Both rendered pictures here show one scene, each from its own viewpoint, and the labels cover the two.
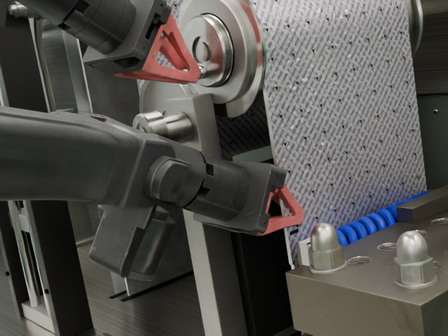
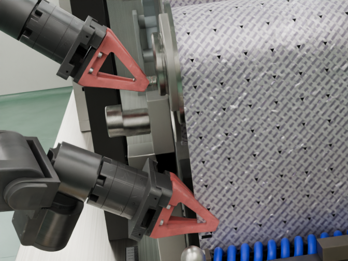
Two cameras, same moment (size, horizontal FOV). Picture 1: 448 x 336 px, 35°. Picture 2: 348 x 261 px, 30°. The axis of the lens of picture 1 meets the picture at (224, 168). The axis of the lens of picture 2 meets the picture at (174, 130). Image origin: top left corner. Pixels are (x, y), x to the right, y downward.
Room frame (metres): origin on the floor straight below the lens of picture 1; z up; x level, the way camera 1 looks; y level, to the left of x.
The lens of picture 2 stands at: (0.14, -0.43, 1.40)
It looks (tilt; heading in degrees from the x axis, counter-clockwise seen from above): 17 degrees down; 34
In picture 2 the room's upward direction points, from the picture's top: 7 degrees counter-clockwise
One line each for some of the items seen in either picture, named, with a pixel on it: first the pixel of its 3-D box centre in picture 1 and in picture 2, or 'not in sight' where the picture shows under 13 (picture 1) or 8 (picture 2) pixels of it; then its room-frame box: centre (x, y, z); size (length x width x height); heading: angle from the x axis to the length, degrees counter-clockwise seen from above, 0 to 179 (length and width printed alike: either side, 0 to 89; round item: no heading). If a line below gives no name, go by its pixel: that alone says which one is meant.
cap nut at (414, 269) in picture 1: (413, 256); not in sight; (0.58, -0.15, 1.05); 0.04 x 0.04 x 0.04
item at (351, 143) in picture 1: (354, 154); (293, 177); (0.79, -0.15, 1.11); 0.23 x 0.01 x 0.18; 126
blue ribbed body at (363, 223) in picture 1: (378, 227); (302, 250); (0.77, -0.16, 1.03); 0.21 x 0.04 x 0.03; 126
